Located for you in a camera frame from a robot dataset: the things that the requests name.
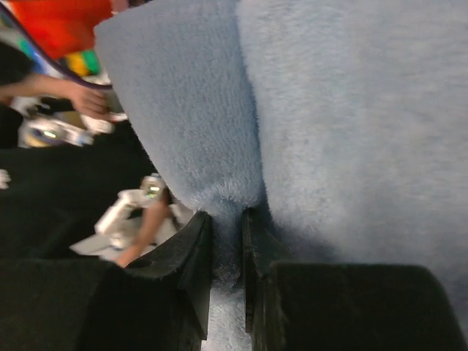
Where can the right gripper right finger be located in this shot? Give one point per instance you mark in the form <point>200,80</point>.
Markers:
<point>294,305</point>

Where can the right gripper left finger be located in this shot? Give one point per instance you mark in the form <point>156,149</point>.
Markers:
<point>159,302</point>

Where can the light blue towel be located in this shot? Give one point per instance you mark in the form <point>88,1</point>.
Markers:
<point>346,121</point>

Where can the operator hand in background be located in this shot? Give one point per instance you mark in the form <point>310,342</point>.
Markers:
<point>153,218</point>

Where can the second operator hand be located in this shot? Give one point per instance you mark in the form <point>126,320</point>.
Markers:
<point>87,101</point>

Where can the white teleoperation controller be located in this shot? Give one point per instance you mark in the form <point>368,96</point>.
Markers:
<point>42,128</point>
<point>115,230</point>

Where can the red orange background object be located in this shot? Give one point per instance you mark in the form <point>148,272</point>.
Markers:
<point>62,26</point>

